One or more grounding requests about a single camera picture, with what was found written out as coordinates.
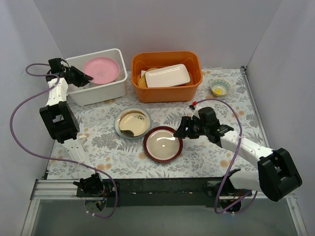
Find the pink plate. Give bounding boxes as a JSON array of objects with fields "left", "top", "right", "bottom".
[{"left": 83, "top": 57, "right": 120, "bottom": 85}]

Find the dark red rimmed plate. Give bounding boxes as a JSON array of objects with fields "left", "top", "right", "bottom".
[{"left": 143, "top": 126, "right": 183, "bottom": 163}]

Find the cream plate with black mark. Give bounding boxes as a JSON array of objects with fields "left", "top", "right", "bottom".
[{"left": 119, "top": 111, "right": 149, "bottom": 138}]

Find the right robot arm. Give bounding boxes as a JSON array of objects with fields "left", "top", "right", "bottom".
[{"left": 174, "top": 107, "right": 302, "bottom": 202}]

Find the white plastic bin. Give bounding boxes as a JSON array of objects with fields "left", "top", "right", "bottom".
[{"left": 66, "top": 48, "right": 127, "bottom": 106}]

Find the tan round plate in bin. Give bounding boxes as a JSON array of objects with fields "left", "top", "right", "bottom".
[{"left": 137, "top": 68, "right": 157, "bottom": 88}]

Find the orange plastic bin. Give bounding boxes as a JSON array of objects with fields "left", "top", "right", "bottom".
[{"left": 131, "top": 51, "right": 203, "bottom": 103}]

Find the patterned small bowl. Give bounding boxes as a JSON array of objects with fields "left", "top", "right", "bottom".
[{"left": 210, "top": 79, "right": 231, "bottom": 96}]

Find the white rectangular tray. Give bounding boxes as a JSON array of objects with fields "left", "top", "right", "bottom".
[{"left": 144, "top": 64, "right": 190, "bottom": 88}]

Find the white ceramic mug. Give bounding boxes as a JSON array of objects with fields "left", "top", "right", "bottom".
[{"left": 78, "top": 135, "right": 88, "bottom": 145}]

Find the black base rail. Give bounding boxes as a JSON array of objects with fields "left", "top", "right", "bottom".
[{"left": 76, "top": 177, "right": 237, "bottom": 207}]

